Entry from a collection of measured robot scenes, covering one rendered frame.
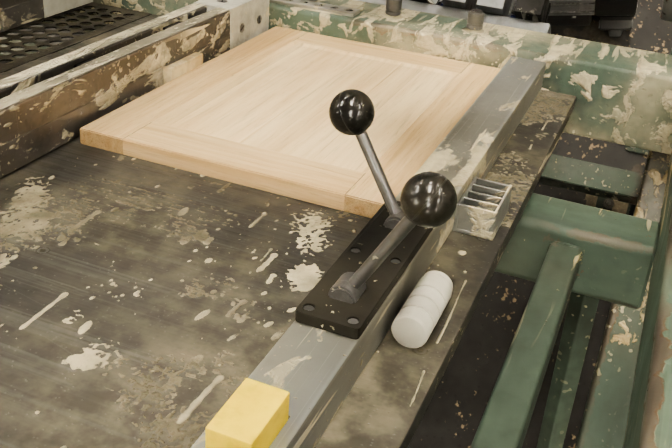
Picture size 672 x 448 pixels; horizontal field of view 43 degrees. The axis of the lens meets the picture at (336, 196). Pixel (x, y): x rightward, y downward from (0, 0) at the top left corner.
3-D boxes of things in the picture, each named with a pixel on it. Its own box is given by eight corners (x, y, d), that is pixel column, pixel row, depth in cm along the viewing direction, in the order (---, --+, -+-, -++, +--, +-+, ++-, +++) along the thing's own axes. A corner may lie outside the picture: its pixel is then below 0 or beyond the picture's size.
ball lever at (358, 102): (430, 220, 74) (370, 77, 71) (417, 239, 71) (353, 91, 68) (392, 229, 76) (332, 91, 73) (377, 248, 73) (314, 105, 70)
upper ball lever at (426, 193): (368, 304, 65) (474, 188, 58) (349, 330, 62) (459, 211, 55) (329, 272, 65) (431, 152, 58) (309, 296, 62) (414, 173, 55)
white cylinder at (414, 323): (424, 354, 65) (453, 302, 72) (429, 322, 64) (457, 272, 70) (388, 343, 66) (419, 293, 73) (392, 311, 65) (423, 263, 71)
